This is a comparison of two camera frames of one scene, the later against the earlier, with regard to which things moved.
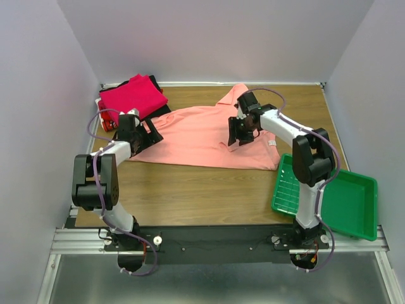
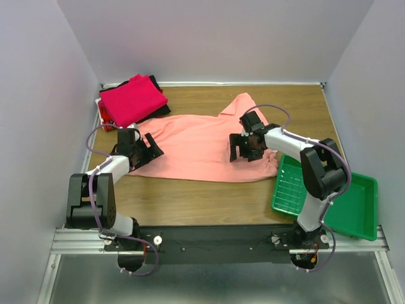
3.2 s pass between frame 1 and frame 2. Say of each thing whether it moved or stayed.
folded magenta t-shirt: stayed
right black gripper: moved
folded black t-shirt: stayed
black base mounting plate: stayed
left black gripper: moved
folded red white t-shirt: stayed
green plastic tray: stayed
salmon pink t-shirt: moved
